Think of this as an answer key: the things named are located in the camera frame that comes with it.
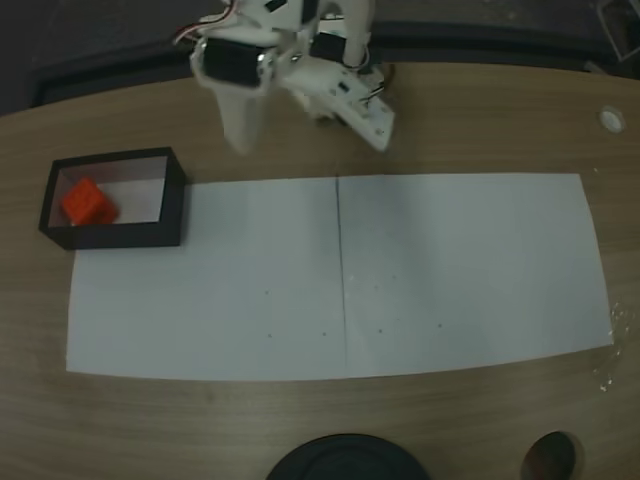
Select orange cube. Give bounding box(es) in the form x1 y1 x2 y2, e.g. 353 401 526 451
60 176 120 227

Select black box white inside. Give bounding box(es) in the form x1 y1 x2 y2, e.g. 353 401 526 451
38 146 189 251

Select white paper sheet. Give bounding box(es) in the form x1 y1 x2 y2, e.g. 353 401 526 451
336 172 616 377
65 175 348 382

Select black round object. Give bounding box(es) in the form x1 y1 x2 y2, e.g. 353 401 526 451
264 433 431 480

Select small white round cap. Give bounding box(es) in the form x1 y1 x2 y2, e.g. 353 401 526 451
599 105 626 134

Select clear shiny tape strip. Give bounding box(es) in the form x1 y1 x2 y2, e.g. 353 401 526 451
593 298 627 393

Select dark shiny round object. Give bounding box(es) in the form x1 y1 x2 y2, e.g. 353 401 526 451
519 430 587 480

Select red white arm cables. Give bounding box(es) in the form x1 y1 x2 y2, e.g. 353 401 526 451
172 12 237 47

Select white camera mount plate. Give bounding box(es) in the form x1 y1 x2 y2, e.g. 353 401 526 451
277 53 397 153

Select grey metal frame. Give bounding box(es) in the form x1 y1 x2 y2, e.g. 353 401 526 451
596 0 640 64

